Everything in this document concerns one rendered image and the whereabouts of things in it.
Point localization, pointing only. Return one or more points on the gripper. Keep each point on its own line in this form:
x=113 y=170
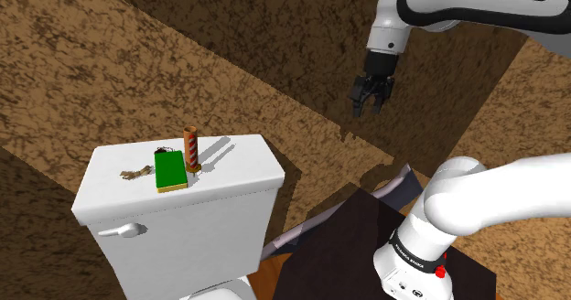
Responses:
x=379 y=65

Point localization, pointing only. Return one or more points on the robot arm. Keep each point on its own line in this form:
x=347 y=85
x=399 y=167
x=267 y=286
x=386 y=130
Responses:
x=473 y=201

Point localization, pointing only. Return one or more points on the grey purple rug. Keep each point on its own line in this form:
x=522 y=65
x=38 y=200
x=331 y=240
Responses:
x=392 y=187

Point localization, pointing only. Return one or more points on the red white striped brown cylinder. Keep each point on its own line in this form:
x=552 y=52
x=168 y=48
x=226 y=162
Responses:
x=191 y=149

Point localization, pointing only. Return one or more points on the green and yellow sponge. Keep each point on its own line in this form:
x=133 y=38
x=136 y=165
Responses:
x=170 y=170

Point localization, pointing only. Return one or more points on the small dark keyring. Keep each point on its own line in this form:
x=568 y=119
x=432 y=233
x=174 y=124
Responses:
x=163 y=149

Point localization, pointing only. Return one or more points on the white toilet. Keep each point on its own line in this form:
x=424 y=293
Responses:
x=187 y=227

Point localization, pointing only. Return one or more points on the small tan twig-like object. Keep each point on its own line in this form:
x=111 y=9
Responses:
x=136 y=173

